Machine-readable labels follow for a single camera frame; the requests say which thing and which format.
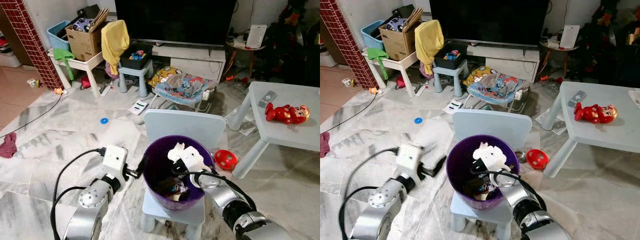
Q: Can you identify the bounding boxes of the purple plastic rubbish bin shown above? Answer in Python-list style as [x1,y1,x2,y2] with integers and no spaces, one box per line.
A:
[143,135,216,211]
[446,134,521,211]

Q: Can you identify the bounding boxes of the trash pile inside bin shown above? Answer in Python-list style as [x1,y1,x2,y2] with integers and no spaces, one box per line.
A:
[154,177,189,202]
[462,176,493,202]

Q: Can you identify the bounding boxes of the pale blue child chair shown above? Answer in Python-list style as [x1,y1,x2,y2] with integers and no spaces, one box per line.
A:
[140,109,227,240]
[450,109,534,240]

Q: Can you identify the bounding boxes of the red perforated toy ball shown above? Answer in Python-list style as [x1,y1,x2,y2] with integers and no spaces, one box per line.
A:
[214,149,239,171]
[526,148,550,170]

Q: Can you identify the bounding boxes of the white printed card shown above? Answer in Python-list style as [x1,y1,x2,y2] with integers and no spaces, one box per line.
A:
[128,99,150,116]
[442,99,464,116]

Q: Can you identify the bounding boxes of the loose printed papers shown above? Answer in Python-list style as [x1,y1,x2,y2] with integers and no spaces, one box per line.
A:
[223,107,259,137]
[534,107,569,137]

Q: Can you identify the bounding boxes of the patterned baby bouncer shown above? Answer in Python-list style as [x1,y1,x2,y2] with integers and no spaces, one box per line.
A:
[463,66,529,112]
[149,66,214,112]

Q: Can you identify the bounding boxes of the small blue stool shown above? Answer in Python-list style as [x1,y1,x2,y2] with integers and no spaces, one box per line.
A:
[432,60,470,99]
[118,60,155,99]

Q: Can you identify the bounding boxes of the black tray of toys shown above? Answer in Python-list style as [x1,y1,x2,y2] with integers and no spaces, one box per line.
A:
[433,47,469,71]
[119,47,154,71]

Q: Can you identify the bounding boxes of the white television cabinet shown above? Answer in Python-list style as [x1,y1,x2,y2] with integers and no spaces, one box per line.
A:
[465,44,541,84]
[151,44,227,84]

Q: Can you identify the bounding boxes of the dark red cloth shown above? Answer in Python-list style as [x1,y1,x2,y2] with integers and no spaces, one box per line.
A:
[0,132,19,160]
[320,131,331,159]

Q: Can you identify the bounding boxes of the white low side table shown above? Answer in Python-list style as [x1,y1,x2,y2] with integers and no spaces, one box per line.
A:
[362,48,420,99]
[48,48,106,99]

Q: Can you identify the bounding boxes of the grey flat card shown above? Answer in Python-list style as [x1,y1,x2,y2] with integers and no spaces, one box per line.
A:
[258,90,278,109]
[567,90,588,108]

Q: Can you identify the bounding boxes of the pale blue child table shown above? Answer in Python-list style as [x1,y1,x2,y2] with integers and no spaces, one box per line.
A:
[231,81,321,180]
[542,81,640,179]

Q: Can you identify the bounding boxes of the red toy doll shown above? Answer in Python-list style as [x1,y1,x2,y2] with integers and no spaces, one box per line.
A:
[573,102,618,125]
[264,102,311,125]

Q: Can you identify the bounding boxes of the yellow hanging cloth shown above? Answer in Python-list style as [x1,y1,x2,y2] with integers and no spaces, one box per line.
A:
[101,20,130,76]
[414,20,445,76]

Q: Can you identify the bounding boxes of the green plastic dustpan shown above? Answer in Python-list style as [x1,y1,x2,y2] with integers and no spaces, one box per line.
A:
[366,47,390,81]
[53,47,76,81]

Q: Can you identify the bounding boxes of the brown cardboard box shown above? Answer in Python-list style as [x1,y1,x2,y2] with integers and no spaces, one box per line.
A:
[65,6,110,62]
[378,5,424,62]

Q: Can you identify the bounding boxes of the round dark side table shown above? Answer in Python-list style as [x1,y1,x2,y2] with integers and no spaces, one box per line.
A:
[225,38,269,79]
[539,38,581,79]

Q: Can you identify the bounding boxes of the blue plastic basket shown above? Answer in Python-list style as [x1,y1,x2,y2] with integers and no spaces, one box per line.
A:
[360,20,385,51]
[47,20,72,51]

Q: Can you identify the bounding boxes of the black flat television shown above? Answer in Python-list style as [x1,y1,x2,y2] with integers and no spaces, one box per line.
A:
[429,0,550,47]
[114,0,238,47]

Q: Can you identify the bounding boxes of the white storage box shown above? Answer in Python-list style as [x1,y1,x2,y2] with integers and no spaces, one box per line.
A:
[0,49,22,69]
[320,49,339,69]

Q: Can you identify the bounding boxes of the white flat device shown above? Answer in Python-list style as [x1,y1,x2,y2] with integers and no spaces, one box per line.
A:
[558,24,581,50]
[244,24,269,50]

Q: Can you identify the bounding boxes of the red brick tiled pillar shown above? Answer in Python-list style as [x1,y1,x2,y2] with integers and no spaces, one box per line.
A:
[0,0,64,91]
[320,0,379,91]

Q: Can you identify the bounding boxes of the dark decorated christmas tree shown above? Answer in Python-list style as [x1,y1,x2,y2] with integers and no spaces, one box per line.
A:
[579,0,640,87]
[264,0,321,87]

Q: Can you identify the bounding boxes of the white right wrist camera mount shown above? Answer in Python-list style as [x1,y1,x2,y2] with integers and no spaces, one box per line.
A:
[181,148,212,174]
[484,148,514,174]

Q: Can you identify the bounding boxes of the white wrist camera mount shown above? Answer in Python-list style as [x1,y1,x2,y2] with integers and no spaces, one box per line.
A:
[101,145,129,182]
[395,144,424,179]
[484,148,514,174]
[181,148,212,174]

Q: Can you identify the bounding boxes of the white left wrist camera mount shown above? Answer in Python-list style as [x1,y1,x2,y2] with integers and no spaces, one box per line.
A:
[101,145,129,182]
[395,144,424,179]

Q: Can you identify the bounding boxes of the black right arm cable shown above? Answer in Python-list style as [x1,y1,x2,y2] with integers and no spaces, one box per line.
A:
[171,169,257,212]
[470,168,547,211]

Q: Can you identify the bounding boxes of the black floor cable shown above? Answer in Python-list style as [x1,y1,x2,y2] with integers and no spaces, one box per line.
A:
[320,93,379,135]
[0,93,64,140]

